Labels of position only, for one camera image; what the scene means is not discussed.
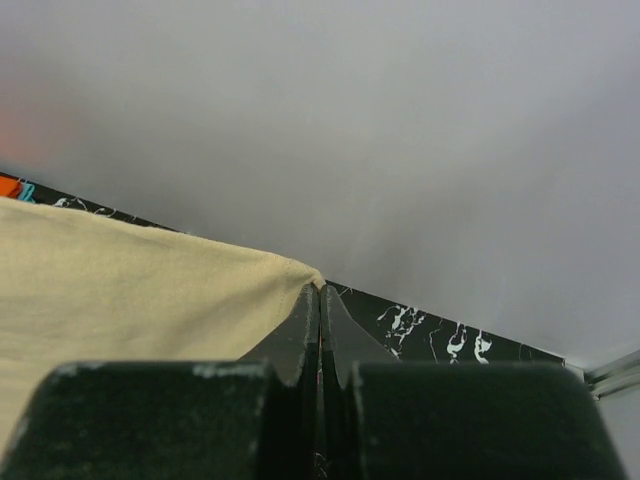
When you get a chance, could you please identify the folded teal t-shirt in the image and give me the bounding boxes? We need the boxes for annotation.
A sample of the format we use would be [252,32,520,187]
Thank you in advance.
[17,182,36,203]

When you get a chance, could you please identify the folded orange t-shirt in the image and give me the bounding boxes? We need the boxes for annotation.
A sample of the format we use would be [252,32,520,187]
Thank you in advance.
[0,175,23,199]

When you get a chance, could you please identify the black marble-pattern mat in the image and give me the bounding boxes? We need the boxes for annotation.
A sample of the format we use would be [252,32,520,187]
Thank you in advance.
[0,171,569,368]

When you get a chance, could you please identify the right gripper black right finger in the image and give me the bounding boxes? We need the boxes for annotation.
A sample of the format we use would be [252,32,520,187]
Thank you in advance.
[319,286,627,479]

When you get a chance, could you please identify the beige t-shirt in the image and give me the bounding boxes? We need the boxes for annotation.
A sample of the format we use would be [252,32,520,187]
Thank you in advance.
[0,195,324,441]

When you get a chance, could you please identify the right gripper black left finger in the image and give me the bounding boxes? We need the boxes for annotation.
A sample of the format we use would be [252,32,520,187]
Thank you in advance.
[1,285,320,479]

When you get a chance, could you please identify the right aluminium corner post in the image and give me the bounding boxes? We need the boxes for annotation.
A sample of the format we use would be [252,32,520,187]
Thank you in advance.
[584,350,640,400]

